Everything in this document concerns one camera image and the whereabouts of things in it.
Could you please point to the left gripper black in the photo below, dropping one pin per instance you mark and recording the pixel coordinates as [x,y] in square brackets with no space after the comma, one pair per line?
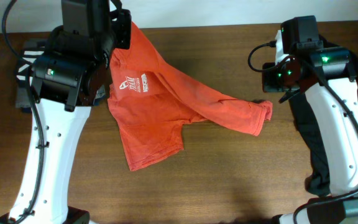
[125,23]

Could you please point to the red soccer t-shirt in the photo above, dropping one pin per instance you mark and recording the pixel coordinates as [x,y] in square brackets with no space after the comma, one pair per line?
[152,100]

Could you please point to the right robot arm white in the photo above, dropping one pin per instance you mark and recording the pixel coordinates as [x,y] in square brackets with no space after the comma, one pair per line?
[326,76]

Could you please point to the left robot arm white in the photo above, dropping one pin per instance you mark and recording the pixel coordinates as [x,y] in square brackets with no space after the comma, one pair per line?
[61,85]

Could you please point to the folded navy t-shirt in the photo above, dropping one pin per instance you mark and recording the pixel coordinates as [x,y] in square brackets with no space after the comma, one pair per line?
[25,109]

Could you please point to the folded black Nike t-shirt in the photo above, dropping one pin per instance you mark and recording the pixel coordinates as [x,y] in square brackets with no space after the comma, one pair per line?
[30,54]

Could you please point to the black t-shirt unfolded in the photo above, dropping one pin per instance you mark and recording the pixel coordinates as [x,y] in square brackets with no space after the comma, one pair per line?
[306,124]

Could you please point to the folded grey t-shirt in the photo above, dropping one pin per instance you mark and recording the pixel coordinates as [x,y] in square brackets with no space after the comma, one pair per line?
[38,43]

